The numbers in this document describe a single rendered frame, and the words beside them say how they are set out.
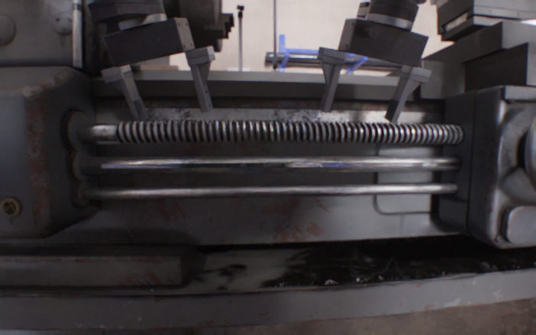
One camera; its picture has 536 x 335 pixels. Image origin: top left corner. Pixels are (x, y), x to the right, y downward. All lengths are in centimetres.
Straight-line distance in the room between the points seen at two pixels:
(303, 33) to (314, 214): 374
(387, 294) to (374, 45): 41
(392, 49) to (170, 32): 35
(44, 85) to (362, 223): 66
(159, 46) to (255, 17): 375
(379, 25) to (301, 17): 382
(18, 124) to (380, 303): 64
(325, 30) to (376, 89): 370
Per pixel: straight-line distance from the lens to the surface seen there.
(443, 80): 70
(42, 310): 57
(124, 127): 52
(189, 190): 50
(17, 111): 52
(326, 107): 47
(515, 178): 63
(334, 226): 63
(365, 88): 61
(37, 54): 68
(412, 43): 50
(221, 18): 80
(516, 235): 63
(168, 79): 58
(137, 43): 49
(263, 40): 407
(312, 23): 429
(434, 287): 57
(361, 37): 46
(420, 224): 73
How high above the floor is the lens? 69
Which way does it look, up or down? 5 degrees down
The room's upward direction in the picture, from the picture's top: straight up
